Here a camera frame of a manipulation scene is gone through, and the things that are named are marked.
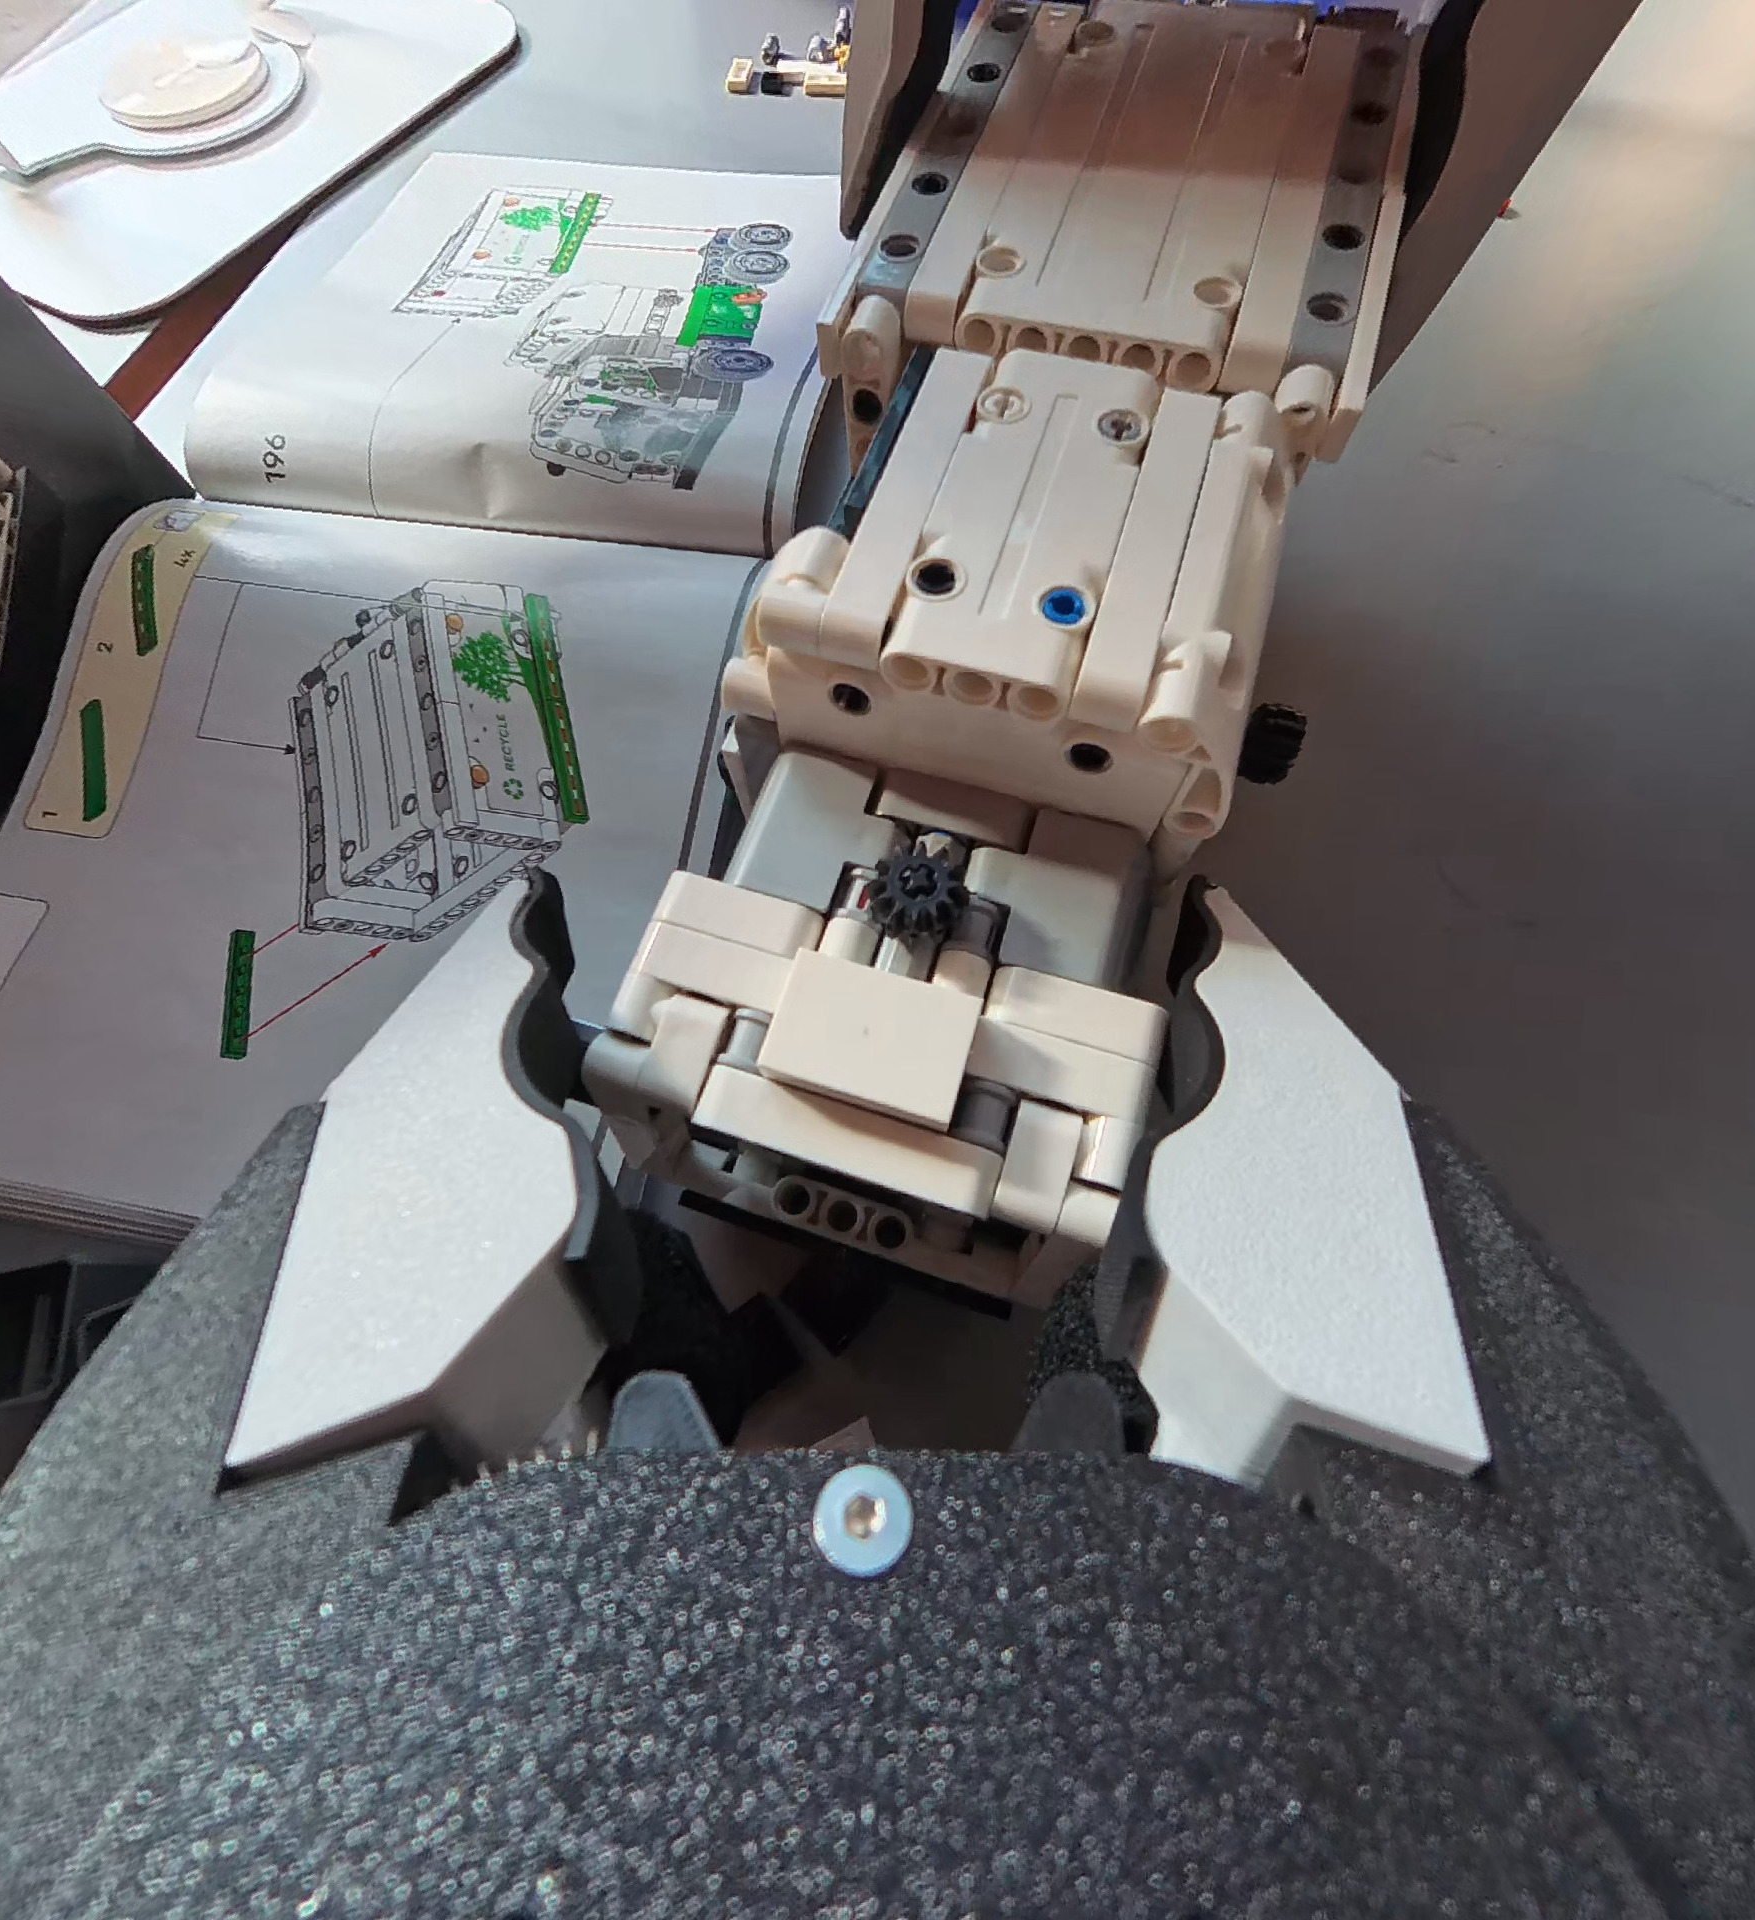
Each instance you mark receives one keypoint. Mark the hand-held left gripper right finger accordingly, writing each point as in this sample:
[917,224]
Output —
[1313,1231]

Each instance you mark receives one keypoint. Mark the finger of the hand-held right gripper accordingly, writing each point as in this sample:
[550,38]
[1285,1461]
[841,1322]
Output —
[892,89]
[1491,119]

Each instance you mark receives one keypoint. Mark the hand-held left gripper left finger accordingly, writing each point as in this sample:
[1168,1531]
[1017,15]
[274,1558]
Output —
[405,1231]

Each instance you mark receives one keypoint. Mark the white lego truck container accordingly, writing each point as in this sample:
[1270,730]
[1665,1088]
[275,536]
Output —
[1132,180]

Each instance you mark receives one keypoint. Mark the white green lego truck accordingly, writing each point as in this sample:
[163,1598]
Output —
[998,600]

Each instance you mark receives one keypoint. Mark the pile of tan lego pieces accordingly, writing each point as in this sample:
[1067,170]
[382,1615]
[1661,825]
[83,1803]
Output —
[788,66]

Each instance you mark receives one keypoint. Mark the lego instruction booklet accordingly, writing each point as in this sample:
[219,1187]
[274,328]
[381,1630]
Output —
[368,646]

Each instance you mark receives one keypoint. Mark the black lego set box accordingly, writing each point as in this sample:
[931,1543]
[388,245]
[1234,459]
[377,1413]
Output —
[7,525]

